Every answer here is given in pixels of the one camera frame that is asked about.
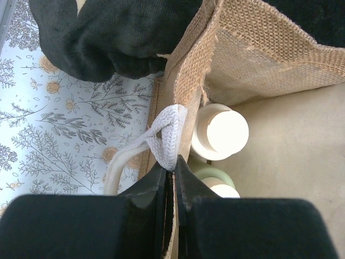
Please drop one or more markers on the brown jute canvas bag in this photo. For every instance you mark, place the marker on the brown jute canvas bag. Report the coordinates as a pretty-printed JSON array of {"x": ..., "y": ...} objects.
[{"x": 295, "y": 147}]

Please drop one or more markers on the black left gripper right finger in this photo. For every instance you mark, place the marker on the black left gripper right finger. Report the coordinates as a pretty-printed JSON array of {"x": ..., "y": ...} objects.
[{"x": 214, "y": 227}]

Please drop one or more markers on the green bottle wooden cap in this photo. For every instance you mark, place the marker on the green bottle wooden cap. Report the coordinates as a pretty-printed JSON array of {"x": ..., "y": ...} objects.
[{"x": 218, "y": 181}]

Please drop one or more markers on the beige bottle wooden cap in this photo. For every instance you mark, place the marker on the beige bottle wooden cap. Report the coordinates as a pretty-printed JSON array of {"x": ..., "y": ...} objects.
[{"x": 219, "y": 132}]

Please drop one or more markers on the floral patterned table mat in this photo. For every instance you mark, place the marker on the floral patterned table mat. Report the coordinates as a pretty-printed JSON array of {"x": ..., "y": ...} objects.
[{"x": 58, "y": 133}]

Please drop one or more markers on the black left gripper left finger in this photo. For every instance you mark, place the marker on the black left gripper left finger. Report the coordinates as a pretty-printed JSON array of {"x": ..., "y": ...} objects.
[{"x": 129, "y": 225}]

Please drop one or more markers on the black floral blanket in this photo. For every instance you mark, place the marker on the black floral blanket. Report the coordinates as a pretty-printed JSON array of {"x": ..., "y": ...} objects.
[{"x": 107, "y": 35}]

